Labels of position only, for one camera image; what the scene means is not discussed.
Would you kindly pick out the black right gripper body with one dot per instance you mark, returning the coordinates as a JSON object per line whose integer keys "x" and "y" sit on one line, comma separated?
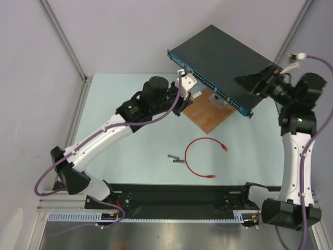
{"x": 264, "y": 85}

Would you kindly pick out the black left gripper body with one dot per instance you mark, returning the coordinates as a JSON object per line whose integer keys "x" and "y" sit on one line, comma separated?
{"x": 172, "y": 95}

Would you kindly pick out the silver SFP module blue latch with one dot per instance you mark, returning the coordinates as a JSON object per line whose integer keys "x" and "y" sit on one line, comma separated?
{"x": 196, "y": 95}

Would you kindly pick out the silver SFP module black end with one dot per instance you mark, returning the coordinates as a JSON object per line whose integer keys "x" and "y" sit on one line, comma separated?
{"x": 173, "y": 157}

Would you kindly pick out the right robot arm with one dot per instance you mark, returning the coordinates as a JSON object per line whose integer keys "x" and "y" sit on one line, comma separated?
{"x": 293, "y": 207}

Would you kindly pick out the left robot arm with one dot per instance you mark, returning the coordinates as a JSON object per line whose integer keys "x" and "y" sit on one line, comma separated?
{"x": 157, "y": 97}

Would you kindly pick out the wooden base board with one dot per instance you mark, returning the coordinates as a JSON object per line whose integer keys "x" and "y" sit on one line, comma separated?
{"x": 206, "y": 115}

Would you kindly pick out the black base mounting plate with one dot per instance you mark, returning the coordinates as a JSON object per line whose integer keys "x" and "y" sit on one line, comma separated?
{"x": 183, "y": 202}

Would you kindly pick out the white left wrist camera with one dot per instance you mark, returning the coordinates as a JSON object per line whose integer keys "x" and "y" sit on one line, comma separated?
{"x": 185, "y": 82}

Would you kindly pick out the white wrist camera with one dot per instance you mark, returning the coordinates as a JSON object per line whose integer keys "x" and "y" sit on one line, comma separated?
{"x": 185, "y": 82}
{"x": 294, "y": 62}

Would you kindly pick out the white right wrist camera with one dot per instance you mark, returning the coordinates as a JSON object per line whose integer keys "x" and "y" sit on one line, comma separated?
{"x": 294, "y": 62}

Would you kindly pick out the metal stand bracket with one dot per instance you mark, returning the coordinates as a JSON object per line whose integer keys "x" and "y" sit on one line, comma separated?
{"x": 219, "y": 102}

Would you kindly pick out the blue network switch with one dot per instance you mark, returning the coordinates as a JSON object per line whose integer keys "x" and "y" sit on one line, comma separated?
{"x": 215, "y": 58}

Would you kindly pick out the aluminium frame rail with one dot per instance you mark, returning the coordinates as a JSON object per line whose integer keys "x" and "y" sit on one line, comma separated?
{"x": 62, "y": 201}

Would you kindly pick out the white slotted cable duct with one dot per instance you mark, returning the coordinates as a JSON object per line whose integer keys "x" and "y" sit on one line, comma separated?
{"x": 75, "y": 216}

